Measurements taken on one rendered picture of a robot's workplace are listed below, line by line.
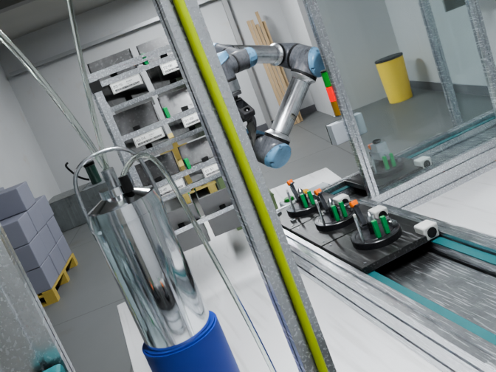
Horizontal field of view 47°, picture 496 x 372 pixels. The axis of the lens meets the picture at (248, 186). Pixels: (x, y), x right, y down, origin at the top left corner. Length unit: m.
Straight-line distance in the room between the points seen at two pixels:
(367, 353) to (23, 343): 0.81
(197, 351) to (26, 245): 4.52
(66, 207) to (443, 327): 7.59
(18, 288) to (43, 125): 9.59
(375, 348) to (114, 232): 0.67
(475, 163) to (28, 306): 1.72
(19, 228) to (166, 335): 4.49
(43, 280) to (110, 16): 5.60
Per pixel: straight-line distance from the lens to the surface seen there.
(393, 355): 1.33
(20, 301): 0.78
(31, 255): 5.55
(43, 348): 0.80
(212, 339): 1.10
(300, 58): 2.44
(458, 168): 2.14
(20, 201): 5.81
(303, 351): 0.88
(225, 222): 2.01
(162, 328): 1.07
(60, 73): 10.21
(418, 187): 2.06
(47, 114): 10.29
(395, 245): 1.55
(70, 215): 8.53
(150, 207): 1.02
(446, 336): 1.16
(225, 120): 0.75
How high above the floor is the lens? 1.60
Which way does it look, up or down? 14 degrees down
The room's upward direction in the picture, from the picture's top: 21 degrees counter-clockwise
